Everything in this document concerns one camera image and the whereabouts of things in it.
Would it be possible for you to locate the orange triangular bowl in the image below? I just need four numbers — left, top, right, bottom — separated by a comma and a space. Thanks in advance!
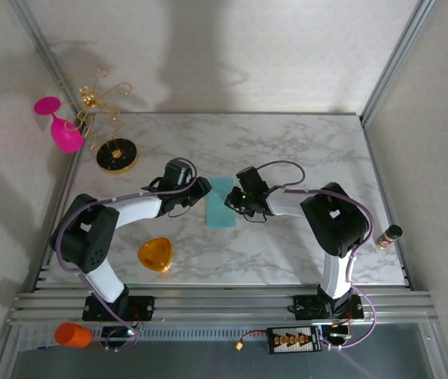
136, 235, 174, 273

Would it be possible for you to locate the pink plastic wine glass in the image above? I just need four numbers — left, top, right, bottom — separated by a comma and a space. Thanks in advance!
33, 96, 85, 154

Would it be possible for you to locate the small black-capped spice bottle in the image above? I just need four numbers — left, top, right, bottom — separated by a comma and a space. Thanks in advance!
373, 223, 403, 250

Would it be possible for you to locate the black power distribution board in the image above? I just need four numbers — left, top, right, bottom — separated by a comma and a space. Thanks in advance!
267, 325, 323, 355

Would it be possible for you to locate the small black controller board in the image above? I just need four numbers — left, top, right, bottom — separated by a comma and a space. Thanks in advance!
322, 322, 353, 344
101, 324, 146, 351

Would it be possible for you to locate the orange plastic cup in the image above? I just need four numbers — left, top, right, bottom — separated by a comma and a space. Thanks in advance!
54, 321, 93, 349

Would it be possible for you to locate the gold wire glass rack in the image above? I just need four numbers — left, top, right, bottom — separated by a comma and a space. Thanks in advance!
57, 67, 139, 174

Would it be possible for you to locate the wide aluminium mounting rail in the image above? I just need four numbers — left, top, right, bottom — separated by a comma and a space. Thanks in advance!
9, 290, 436, 327

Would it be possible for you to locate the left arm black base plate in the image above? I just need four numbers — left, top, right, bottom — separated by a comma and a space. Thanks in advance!
81, 294, 156, 323

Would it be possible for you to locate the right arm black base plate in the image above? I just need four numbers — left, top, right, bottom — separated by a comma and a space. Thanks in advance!
293, 294, 365, 321

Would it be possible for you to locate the grey slotted cable duct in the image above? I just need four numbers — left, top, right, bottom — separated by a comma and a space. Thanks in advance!
93, 324, 327, 341

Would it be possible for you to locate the red wire orange connector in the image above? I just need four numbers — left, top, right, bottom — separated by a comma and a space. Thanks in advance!
234, 330, 271, 351

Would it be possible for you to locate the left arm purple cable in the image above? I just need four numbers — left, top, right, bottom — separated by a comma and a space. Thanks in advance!
52, 157, 200, 353

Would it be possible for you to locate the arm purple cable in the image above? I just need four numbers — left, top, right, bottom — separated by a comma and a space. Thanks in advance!
52, 157, 200, 353
257, 159, 379, 351

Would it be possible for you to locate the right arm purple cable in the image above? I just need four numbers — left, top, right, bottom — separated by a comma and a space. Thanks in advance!
257, 159, 379, 351

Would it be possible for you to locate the aluminium frame post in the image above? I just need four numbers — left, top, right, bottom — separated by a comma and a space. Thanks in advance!
360, 0, 434, 126
9, 0, 91, 131

